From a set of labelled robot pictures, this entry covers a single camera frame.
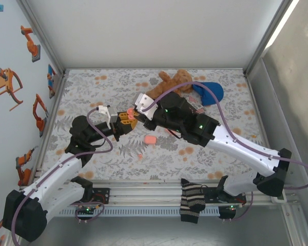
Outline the red white striped packet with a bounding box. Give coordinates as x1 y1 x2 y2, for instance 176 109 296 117
185 94 208 115

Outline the floral patterned table mat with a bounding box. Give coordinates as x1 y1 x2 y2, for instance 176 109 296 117
42 68 264 181

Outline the brown teddy bear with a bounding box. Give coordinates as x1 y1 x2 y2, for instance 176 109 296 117
145 69 194 100

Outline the blue knitted cap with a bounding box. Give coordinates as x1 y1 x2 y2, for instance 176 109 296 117
191 81 224 107

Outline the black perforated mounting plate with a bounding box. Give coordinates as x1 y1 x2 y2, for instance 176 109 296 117
91 188 111 205
200 186 247 206

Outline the black beige striped sock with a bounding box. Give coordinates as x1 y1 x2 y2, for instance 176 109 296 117
179 178 206 224

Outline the white digital timer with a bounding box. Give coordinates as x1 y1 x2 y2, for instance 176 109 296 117
271 196 288 205

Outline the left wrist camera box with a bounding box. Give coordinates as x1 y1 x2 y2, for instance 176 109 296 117
97 105 119 123

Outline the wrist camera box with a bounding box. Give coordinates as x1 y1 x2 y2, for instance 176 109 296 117
97 105 119 123
133 93 160 120

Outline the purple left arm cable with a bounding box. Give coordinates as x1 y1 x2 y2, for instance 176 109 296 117
11 107 114 244

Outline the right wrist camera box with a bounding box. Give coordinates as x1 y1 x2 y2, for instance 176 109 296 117
133 93 160 120

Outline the thin aluminium frame rail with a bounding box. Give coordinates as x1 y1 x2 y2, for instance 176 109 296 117
64 67 247 73

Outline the blue orange machine wall sticker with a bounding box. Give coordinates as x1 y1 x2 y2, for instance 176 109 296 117
46 64 57 99

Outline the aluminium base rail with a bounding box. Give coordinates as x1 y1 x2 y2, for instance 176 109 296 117
66 179 300 207

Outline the white slotted cable duct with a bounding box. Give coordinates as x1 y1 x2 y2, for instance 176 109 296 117
59 207 220 217

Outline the orange grey gripper wall sticker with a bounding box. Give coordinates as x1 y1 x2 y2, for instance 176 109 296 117
0 68 24 111

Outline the aluminium frame post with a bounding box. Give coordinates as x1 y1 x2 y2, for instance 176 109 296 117
281 203 308 246
243 0 298 75
16 0 66 75

